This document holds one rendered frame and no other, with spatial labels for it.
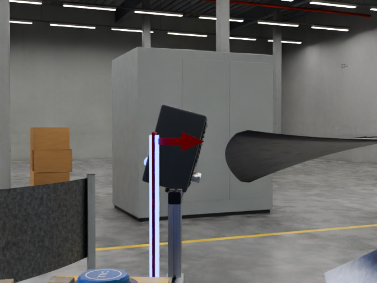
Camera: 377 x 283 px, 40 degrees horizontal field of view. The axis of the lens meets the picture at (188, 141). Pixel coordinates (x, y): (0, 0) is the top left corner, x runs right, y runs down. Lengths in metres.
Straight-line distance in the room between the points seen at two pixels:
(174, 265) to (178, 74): 5.76
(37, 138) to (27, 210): 6.22
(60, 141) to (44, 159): 0.38
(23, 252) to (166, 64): 4.80
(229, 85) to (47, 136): 3.11
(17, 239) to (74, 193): 0.39
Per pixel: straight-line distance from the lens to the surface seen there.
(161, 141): 0.65
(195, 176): 1.26
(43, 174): 8.60
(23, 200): 2.33
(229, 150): 0.63
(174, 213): 1.19
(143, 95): 6.70
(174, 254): 1.21
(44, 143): 8.55
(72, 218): 2.57
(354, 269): 0.70
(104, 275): 0.42
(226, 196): 7.19
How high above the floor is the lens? 1.20
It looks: 1 degrees down
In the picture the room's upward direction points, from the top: straight up
